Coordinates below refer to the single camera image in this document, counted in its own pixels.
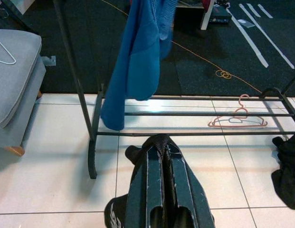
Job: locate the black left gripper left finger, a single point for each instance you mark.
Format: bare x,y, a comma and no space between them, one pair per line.
152,194

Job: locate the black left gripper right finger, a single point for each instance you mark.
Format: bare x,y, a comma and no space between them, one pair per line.
185,194

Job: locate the black hooded jacket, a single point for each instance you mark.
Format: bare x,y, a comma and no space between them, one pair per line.
114,213

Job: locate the pink plastic hanger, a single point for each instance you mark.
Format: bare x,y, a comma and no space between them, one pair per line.
240,111

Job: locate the black metal clothes rack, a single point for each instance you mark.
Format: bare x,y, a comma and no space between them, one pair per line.
92,166

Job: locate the black crumpled garment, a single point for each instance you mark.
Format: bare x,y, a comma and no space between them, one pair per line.
287,171

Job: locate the blue shirt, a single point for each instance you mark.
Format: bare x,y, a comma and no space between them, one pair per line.
137,59

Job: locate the long white floor strip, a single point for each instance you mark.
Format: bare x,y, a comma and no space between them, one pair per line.
254,45
270,38

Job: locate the black rubber floor mat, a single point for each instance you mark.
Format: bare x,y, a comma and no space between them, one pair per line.
90,35

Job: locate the grey upholstered ottoman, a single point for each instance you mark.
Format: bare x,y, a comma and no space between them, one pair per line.
14,83

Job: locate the small white card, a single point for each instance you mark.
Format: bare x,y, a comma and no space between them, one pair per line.
247,23

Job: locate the black machine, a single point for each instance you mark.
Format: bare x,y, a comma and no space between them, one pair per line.
219,14

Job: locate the short white floor strip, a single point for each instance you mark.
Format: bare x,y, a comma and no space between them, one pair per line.
265,10
254,9

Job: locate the small metal bracket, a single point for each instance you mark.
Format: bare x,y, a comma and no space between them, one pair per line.
48,60

